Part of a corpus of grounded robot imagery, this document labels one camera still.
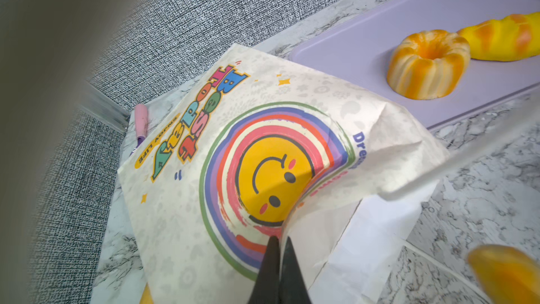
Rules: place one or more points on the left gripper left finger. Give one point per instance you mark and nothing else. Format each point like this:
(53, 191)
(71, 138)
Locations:
(266, 285)

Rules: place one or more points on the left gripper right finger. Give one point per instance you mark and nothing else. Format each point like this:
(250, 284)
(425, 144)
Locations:
(292, 286)

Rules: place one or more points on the white paper gift bag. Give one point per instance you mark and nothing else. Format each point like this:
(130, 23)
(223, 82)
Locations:
(263, 148)

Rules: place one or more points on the orange twisted fake bread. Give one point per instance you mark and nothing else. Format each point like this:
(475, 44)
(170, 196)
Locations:
(506, 275)

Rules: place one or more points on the yellow ring fake bread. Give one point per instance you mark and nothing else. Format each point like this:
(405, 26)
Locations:
(428, 65)

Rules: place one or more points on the yellow oval fake bread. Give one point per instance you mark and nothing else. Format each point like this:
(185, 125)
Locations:
(513, 38)

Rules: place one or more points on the metal tongs white tips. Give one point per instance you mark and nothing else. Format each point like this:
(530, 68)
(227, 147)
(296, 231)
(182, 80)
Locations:
(48, 49)

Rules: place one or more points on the purple toy rake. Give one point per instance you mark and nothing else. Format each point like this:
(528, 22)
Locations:
(141, 124)

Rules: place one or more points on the lilac plastic tray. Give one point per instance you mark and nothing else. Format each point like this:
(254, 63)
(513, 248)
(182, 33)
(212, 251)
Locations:
(359, 52)

